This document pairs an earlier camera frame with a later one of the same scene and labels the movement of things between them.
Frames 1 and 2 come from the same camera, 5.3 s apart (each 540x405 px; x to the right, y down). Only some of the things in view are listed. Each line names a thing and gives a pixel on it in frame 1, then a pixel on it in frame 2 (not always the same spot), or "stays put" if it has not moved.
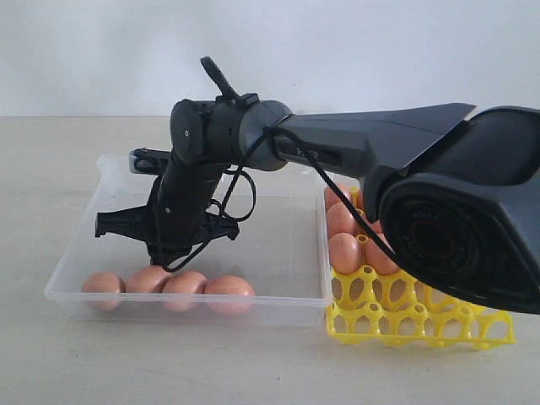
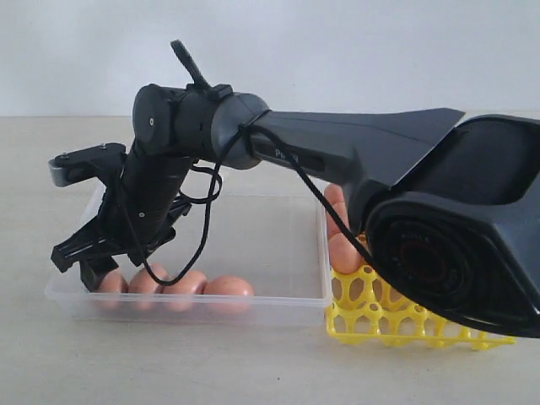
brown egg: x=229 y=294 stays put
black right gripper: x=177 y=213 -> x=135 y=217
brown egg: x=344 y=252 stays put
